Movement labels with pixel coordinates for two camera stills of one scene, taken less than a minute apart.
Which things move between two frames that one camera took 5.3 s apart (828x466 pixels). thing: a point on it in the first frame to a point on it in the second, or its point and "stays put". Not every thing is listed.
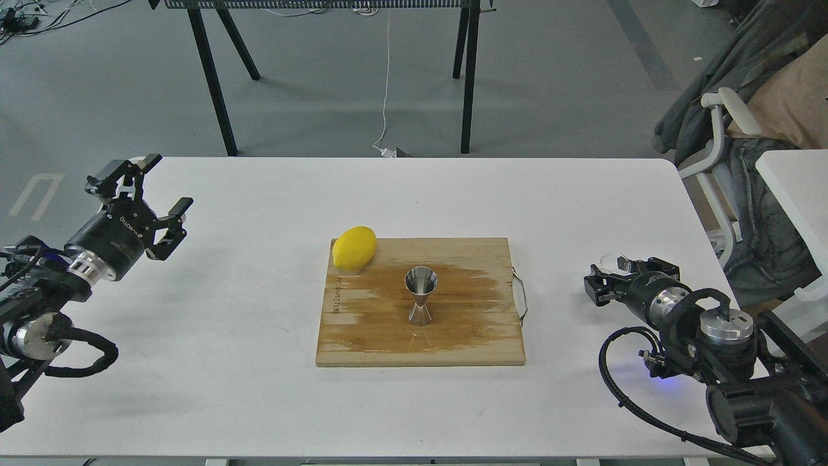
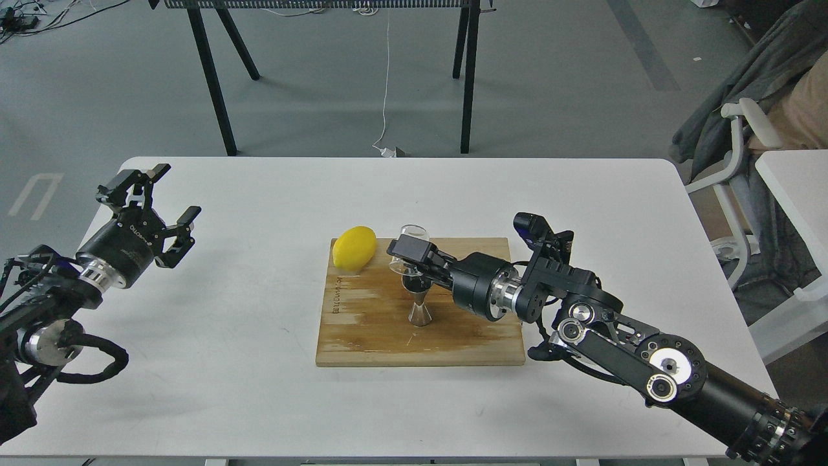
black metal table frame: [468, 17] stays put
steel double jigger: [421, 281] stays put
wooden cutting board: [367, 311] stays put
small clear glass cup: [615, 263] to [414, 231]
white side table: [799, 177] stays put
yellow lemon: [355, 248] stays put
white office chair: [717, 179] to [744, 244]
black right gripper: [651, 289] to [479, 282]
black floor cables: [14, 22] stays put
